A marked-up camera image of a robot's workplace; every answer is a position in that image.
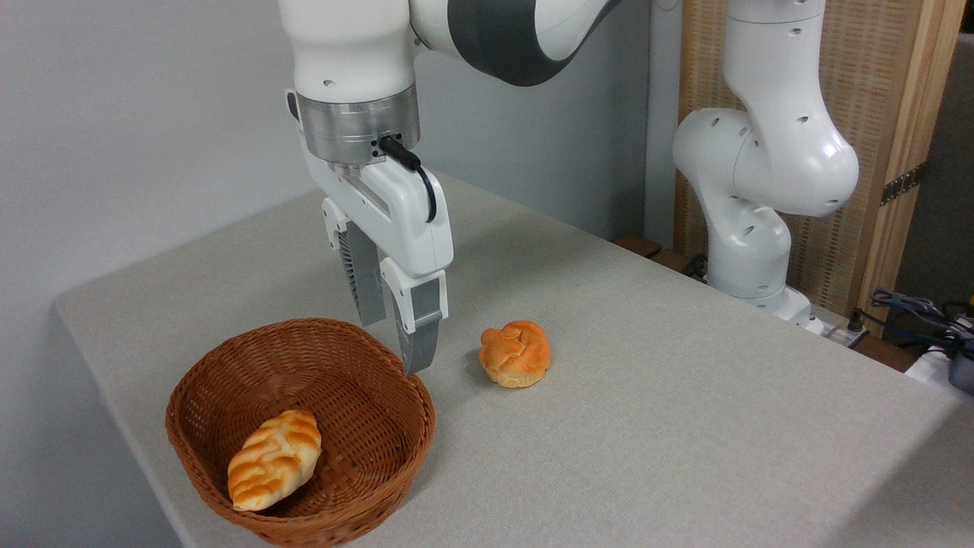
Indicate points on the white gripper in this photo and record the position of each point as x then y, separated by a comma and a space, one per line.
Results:
396, 213

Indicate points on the long striped bread loaf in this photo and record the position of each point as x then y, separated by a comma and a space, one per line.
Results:
274, 460

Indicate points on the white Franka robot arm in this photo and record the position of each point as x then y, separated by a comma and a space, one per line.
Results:
761, 152

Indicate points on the round orange bread bun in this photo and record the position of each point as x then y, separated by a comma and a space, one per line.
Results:
516, 354

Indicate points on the brown wicker basket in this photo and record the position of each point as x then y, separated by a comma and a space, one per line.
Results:
358, 396

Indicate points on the brown wooden base board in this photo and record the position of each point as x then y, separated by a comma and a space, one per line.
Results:
638, 245

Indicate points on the black power plug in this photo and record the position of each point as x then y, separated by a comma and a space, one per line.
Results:
857, 321

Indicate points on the dark metal screen hinge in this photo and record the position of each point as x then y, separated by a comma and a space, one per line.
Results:
902, 185

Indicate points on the wooden rattan folding screen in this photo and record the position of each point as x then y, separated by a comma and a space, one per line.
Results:
883, 84

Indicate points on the grey blue box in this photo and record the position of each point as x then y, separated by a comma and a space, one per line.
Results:
963, 373

